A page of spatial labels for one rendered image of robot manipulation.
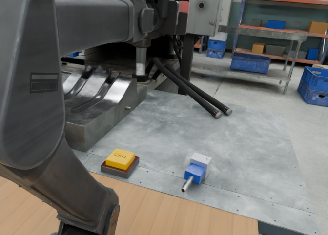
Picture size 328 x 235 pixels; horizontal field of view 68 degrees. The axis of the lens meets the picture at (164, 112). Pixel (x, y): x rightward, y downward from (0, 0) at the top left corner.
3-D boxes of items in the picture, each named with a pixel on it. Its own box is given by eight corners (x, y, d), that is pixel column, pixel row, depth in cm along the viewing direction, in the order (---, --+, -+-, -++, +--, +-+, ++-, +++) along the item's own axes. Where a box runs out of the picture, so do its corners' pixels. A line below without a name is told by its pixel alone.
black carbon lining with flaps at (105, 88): (79, 119, 77) (77, 91, 73) (37, 109, 81) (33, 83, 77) (127, 88, 108) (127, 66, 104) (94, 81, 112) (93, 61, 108)
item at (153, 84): (147, 95, 141) (147, 83, 138) (-26, 63, 172) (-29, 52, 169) (181, 65, 214) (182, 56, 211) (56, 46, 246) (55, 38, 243)
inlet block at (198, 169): (191, 203, 58) (194, 186, 56) (172, 195, 60) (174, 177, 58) (209, 173, 69) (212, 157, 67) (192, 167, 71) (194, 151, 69)
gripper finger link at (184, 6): (165, 0, 59) (154, -2, 51) (194, 2, 58) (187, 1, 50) (163, 29, 62) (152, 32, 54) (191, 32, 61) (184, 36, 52)
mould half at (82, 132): (86, 152, 74) (83, 111, 68) (16, 133, 80) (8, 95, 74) (146, 97, 117) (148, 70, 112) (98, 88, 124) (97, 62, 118)
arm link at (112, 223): (72, 186, 42) (50, 211, 37) (119, 199, 40) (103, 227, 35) (75, 213, 44) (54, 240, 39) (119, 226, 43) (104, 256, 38)
